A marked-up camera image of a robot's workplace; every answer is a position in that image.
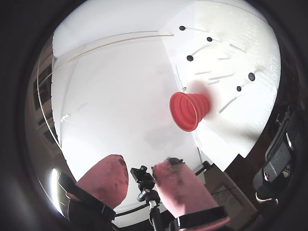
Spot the red collapsible silicone cup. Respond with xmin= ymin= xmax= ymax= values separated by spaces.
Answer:
xmin=169 ymin=91 xmax=210 ymax=132

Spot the black camera on tripod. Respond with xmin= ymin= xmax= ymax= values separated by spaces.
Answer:
xmin=130 ymin=165 xmax=167 ymax=231

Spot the pink covered gripper finger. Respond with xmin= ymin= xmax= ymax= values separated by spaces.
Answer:
xmin=57 ymin=154 xmax=130 ymax=231
xmin=152 ymin=157 xmax=231 ymax=231

